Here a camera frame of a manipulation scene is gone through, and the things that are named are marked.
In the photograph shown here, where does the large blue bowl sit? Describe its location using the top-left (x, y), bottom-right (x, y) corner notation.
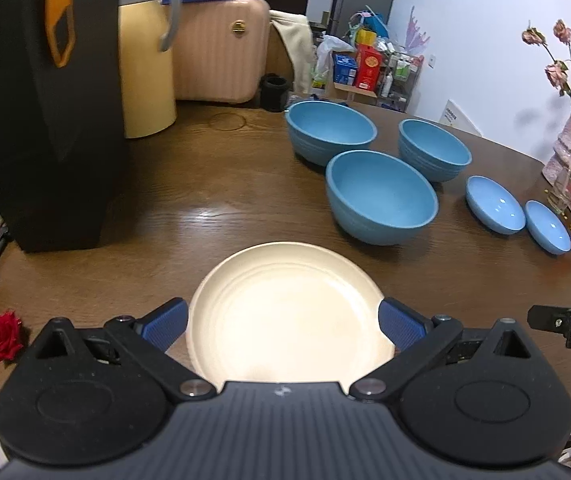
top-left (325, 150), bottom-right (439, 247)
top-left (284, 100), bottom-right (379, 167)

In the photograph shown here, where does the red rose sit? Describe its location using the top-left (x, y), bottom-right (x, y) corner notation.
top-left (0, 311), bottom-right (26, 364)

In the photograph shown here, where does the wooden chair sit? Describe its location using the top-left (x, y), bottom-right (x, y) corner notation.
top-left (265, 25), bottom-right (297, 81)

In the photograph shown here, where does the white desk calendar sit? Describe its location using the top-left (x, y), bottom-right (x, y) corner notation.
top-left (438, 99), bottom-right (483, 137)

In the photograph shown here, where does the wire storage rack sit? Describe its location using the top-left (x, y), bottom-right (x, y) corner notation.
top-left (378, 50), bottom-right (424, 113)

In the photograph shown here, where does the colourful plastic bag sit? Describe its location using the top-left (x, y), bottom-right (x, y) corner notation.
top-left (348, 7), bottom-right (389, 47)

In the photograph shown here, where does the pink ribbed suitcase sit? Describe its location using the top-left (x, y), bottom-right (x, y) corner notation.
top-left (172, 0), bottom-right (271, 106)

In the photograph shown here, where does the beige cloth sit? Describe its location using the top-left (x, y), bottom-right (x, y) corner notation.
top-left (269, 10), bottom-right (314, 95)

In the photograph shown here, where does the purple wall sticker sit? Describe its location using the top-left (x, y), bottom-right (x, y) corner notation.
top-left (405, 6), bottom-right (431, 54)

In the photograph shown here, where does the red carton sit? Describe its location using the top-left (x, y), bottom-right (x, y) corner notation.
top-left (354, 42), bottom-right (384, 92)

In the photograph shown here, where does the black cylindrical holder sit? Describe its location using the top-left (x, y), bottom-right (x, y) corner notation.
top-left (260, 74), bottom-right (289, 112)

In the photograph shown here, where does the medium blue bowl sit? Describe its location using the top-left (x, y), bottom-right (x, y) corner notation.
top-left (398, 119), bottom-right (473, 183)

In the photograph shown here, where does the small blue dish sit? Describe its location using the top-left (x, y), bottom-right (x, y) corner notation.
top-left (466, 175), bottom-right (527, 235)
top-left (524, 200), bottom-right (571, 255)

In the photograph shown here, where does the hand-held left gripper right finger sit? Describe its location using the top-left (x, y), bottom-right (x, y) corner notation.
top-left (349, 297), bottom-right (542, 404)

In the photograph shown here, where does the white plastic bag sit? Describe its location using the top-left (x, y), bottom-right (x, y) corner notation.
top-left (313, 35), bottom-right (355, 88)

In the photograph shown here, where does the black bag with orange strap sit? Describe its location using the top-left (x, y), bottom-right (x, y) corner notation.
top-left (0, 0), bottom-right (128, 254)

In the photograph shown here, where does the blue carton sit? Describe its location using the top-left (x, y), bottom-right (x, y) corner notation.
top-left (333, 52), bottom-right (359, 86)

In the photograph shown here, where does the cream round plate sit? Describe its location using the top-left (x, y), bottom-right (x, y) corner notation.
top-left (186, 241), bottom-right (396, 384)

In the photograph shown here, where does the cream jug grey handle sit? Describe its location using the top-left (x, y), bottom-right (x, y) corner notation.
top-left (118, 0), bottom-right (182, 139)

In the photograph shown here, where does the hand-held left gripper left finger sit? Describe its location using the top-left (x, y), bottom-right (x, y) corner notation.
top-left (25, 297), bottom-right (218, 404)

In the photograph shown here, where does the clear drinking glass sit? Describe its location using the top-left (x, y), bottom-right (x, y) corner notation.
top-left (546, 167), bottom-right (571, 216)

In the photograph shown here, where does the cardboard box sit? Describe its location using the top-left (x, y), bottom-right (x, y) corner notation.
top-left (325, 80), bottom-right (379, 107)

